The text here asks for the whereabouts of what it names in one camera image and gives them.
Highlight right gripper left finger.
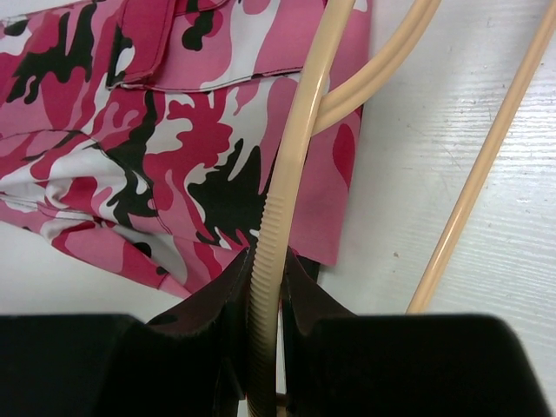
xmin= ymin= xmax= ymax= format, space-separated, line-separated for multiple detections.
xmin=1 ymin=250 xmax=251 ymax=416

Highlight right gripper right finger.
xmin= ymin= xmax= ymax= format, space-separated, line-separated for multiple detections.
xmin=281 ymin=254 xmax=551 ymax=416

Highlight pink camouflage trousers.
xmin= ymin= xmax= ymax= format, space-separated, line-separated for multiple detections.
xmin=0 ymin=0 xmax=374 ymax=299

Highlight beige wooden hanger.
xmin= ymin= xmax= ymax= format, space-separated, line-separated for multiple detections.
xmin=246 ymin=1 xmax=555 ymax=416

